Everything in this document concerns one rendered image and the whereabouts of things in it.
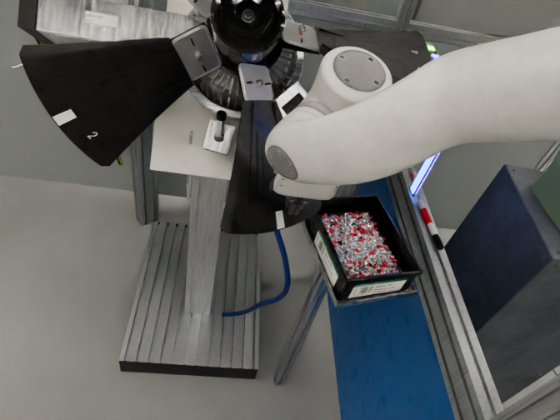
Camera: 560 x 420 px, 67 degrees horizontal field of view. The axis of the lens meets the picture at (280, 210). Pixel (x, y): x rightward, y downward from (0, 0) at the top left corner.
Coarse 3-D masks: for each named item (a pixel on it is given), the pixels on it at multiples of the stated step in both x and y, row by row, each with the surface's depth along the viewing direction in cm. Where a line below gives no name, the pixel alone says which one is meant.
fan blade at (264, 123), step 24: (240, 120) 70; (264, 120) 74; (240, 144) 70; (264, 144) 74; (240, 168) 70; (264, 168) 73; (240, 192) 71; (264, 192) 74; (240, 216) 71; (264, 216) 74; (288, 216) 78
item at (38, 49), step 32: (32, 64) 64; (64, 64) 65; (96, 64) 67; (128, 64) 68; (160, 64) 70; (64, 96) 68; (96, 96) 69; (128, 96) 72; (160, 96) 74; (64, 128) 71; (128, 128) 75; (96, 160) 76
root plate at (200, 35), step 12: (180, 36) 69; (192, 36) 70; (204, 36) 71; (180, 48) 70; (192, 48) 71; (204, 48) 72; (192, 60) 73; (204, 60) 74; (216, 60) 75; (192, 72) 75; (204, 72) 76
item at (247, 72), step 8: (240, 64) 71; (248, 64) 73; (240, 72) 71; (248, 72) 72; (256, 72) 74; (264, 72) 77; (248, 80) 72; (264, 80) 76; (248, 88) 72; (256, 88) 74; (264, 88) 76; (248, 96) 72; (256, 96) 74; (264, 96) 76; (272, 96) 78
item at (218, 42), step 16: (224, 0) 67; (240, 0) 66; (256, 0) 67; (272, 0) 67; (224, 16) 67; (240, 16) 67; (256, 16) 68; (272, 16) 68; (224, 32) 66; (240, 32) 67; (256, 32) 67; (272, 32) 68; (224, 48) 69; (240, 48) 67; (256, 48) 67; (272, 48) 70; (224, 64) 77; (256, 64) 78; (272, 64) 79
